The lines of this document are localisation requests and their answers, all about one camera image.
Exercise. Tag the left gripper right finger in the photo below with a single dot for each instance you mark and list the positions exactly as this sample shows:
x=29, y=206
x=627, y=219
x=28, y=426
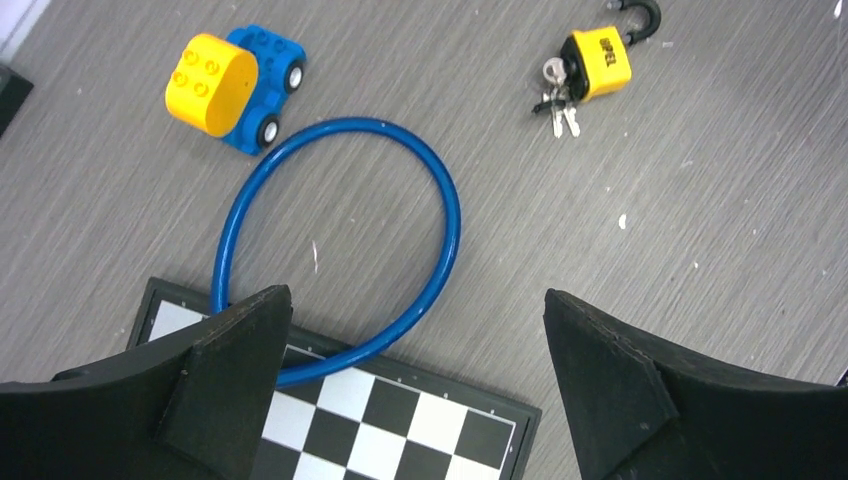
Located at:
x=641, y=407

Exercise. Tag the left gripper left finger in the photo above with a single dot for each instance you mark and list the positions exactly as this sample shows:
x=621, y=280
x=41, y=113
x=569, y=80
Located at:
x=189, y=405

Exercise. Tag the blue ring hoop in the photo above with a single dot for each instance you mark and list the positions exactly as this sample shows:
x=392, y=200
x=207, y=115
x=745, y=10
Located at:
x=219, y=287

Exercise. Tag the silver key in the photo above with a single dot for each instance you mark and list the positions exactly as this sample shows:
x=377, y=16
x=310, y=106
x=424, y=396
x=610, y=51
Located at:
x=562, y=109

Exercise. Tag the yellow black padlock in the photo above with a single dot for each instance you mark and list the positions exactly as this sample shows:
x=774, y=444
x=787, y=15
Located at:
x=596, y=61

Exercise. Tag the black white chessboard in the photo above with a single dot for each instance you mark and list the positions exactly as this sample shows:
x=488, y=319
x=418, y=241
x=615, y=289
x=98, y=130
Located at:
x=385, y=419

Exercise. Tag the blue yellow toy car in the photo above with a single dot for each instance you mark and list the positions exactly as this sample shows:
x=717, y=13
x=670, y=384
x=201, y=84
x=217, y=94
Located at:
x=234, y=88

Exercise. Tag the small black square box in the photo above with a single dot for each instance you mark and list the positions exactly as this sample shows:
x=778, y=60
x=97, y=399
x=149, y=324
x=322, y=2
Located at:
x=15, y=89

